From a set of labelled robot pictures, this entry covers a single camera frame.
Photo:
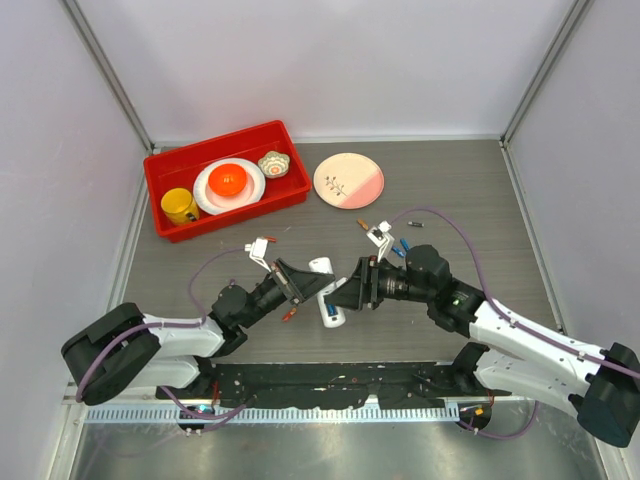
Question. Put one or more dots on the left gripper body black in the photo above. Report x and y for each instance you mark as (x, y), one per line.
(274, 291)

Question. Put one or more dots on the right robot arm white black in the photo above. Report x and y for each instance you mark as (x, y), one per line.
(597, 386)

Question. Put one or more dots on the red plastic bin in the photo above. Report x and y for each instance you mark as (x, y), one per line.
(178, 168)

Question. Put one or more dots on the pink beige plate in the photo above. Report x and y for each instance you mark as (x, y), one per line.
(348, 181)

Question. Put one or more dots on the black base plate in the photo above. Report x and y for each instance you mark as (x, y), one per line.
(330, 386)

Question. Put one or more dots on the small patterned flower bowl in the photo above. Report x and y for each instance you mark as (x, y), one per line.
(274, 164)

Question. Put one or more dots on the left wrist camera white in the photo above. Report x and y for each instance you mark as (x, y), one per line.
(257, 251)

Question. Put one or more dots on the slotted cable duct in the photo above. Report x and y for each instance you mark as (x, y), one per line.
(369, 413)

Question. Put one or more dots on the yellow mug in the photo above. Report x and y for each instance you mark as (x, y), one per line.
(179, 206)

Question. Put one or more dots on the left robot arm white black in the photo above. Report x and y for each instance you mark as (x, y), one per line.
(126, 348)

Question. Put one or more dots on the white paper plate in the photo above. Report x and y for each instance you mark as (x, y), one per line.
(214, 204)

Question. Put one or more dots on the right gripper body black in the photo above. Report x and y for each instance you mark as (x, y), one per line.
(382, 282)

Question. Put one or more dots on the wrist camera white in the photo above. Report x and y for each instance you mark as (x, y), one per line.
(380, 236)
(257, 251)

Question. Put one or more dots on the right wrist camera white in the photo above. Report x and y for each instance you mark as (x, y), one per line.
(380, 236)

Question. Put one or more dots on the orange bowl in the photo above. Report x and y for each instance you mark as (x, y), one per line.
(227, 180)

